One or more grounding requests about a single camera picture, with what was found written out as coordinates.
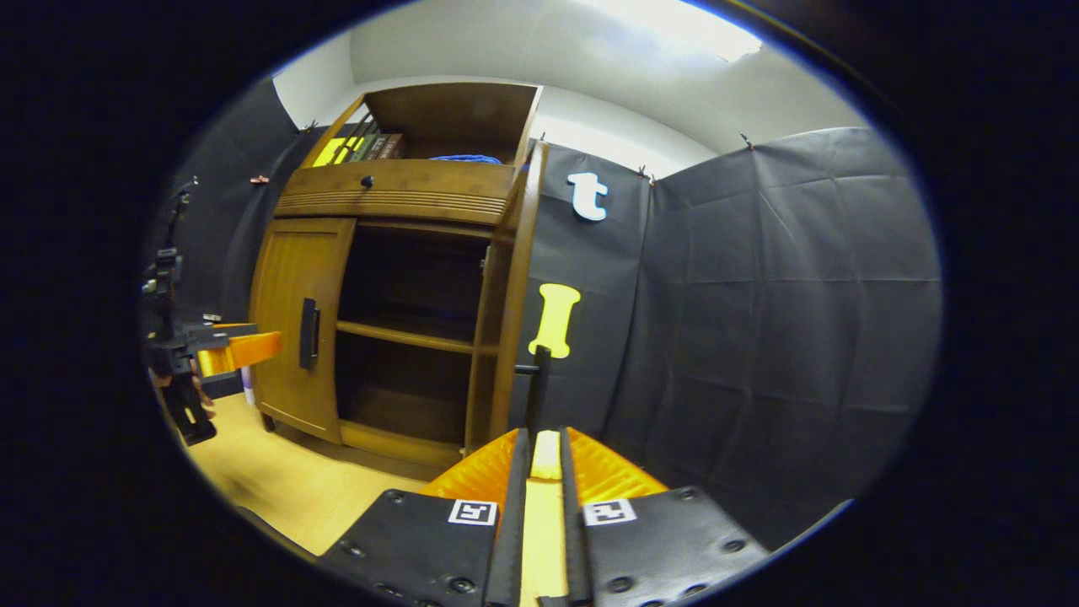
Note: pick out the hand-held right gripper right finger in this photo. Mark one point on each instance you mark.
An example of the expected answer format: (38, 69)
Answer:
(577, 548)

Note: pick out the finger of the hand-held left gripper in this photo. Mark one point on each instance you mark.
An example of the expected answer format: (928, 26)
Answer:
(236, 328)
(244, 350)

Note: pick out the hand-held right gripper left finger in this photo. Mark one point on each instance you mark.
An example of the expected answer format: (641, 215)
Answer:
(510, 539)

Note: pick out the wooden shoe cabinet door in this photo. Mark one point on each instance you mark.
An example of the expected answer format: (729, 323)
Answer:
(282, 337)
(523, 253)

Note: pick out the wooden double-door shoe cabinet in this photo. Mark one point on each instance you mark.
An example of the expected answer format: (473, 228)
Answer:
(455, 110)

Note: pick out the wooden cabinet shelf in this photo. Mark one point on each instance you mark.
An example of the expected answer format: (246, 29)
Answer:
(405, 337)

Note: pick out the wooden cabinet drawer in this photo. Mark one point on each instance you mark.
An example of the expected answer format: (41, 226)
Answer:
(421, 190)

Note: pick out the grey book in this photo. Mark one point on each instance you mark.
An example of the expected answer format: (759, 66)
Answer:
(378, 147)

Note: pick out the brown book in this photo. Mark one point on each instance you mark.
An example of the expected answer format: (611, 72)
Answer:
(394, 147)

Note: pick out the blue cloth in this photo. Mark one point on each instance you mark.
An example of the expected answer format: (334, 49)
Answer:
(465, 158)

